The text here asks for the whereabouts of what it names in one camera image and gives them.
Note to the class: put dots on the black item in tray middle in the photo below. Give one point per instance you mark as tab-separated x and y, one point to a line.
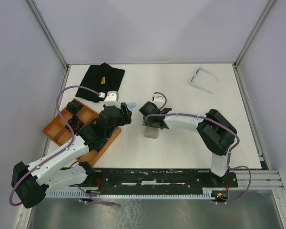
75	123

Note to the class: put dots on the left aluminium frame post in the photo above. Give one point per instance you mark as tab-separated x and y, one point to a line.
46	32

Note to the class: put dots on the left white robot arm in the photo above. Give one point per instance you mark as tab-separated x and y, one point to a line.
32	182

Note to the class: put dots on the black folded cloth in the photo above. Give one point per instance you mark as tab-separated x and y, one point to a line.
103	78

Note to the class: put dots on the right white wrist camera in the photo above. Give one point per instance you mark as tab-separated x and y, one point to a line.
158	98

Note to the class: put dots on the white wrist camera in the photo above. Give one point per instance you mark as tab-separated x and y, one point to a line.
158	98
110	98

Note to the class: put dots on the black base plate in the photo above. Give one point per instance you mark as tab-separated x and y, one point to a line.
189	178

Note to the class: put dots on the black item in tray rear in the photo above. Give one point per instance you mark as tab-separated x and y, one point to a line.
74	107

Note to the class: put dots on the aluminium frame post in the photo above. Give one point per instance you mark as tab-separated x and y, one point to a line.
254	32
46	32

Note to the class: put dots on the white slotted cable duct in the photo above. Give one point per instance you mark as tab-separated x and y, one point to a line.
153	191

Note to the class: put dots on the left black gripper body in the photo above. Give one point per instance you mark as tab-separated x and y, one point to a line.
123	119

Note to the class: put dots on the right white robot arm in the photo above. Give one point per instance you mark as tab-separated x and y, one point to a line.
218	134

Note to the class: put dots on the right aluminium frame post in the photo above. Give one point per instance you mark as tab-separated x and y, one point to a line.
254	32

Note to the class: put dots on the blue cloth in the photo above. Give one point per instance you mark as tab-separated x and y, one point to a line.
131	106

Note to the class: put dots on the black item in tray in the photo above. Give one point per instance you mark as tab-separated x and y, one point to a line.
74	107
75	123

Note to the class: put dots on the orange divided tray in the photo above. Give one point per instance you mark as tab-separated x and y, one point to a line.
58	132

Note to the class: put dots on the grey glasses case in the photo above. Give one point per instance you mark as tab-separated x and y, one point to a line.
150	132

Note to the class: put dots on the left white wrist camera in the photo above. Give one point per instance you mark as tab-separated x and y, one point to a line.
110	98

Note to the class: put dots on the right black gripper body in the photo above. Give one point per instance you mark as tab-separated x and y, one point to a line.
149	122

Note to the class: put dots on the lavender sunglasses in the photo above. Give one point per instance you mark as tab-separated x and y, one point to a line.
201	75

